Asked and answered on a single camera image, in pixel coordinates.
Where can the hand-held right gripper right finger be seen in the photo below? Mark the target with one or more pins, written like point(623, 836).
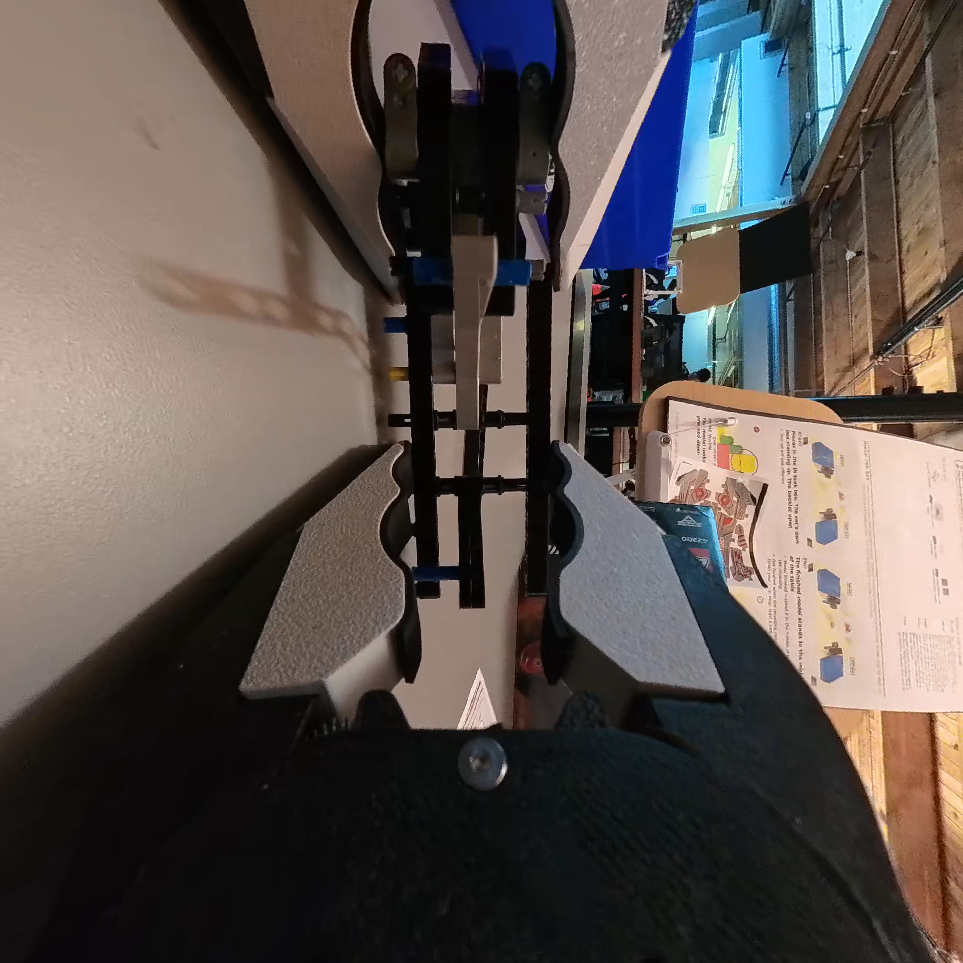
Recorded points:
point(639, 602)

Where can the black pole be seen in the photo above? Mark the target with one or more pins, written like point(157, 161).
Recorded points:
point(903, 406)

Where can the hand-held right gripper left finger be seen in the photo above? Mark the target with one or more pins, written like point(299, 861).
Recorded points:
point(331, 587)

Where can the dark toy set box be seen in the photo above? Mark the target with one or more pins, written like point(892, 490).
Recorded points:
point(684, 534)

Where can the beige rounded board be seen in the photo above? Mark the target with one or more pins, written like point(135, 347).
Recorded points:
point(707, 271)

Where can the blue storage bin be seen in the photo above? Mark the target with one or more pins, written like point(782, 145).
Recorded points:
point(639, 188)

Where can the printed task sheet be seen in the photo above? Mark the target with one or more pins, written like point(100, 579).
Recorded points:
point(865, 526)

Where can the black toy brick model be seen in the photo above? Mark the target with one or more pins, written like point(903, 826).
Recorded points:
point(429, 338)

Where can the black panel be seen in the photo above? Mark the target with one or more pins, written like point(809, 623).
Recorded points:
point(775, 244)

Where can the open instruction booklet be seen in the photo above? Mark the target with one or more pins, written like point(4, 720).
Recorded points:
point(478, 707)

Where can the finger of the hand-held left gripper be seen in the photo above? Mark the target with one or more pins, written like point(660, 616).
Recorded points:
point(316, 90)
point(609, 98)

